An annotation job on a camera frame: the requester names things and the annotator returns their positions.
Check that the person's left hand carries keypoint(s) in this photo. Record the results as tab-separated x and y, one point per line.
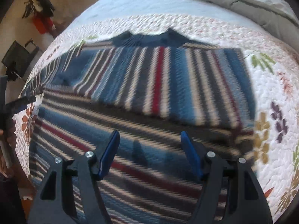
11	140

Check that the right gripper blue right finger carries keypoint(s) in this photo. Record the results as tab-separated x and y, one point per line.
245	200

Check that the black chair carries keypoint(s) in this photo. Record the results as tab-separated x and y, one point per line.
18	58

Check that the floral quilted bedspread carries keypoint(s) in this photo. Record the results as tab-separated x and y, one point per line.
273	72

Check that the light blue bed sheet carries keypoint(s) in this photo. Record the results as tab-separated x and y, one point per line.
107	9

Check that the striped knit sweater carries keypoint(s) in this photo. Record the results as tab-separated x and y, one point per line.
149	89

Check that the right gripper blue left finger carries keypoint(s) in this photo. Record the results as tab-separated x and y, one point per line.
55	202

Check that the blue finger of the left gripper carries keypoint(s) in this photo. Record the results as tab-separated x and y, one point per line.
19	104

